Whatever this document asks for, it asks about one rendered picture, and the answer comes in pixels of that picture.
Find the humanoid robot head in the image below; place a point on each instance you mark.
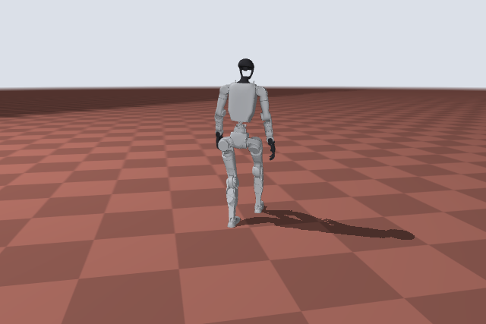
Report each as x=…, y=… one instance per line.
x=245, y=64

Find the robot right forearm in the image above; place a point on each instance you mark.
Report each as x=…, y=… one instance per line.
x=268, y=128

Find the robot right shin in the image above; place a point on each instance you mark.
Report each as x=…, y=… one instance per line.
x=258, y=187

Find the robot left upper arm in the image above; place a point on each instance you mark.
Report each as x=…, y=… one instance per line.
x=223, y=95

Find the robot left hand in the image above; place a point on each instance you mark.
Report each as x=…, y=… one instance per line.
x=218, y=138

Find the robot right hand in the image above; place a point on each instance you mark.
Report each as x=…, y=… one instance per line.
x=271, y=143

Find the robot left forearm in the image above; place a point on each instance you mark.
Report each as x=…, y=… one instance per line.
x=219, y=124

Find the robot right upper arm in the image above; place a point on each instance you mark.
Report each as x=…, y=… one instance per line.
x=264, y=103

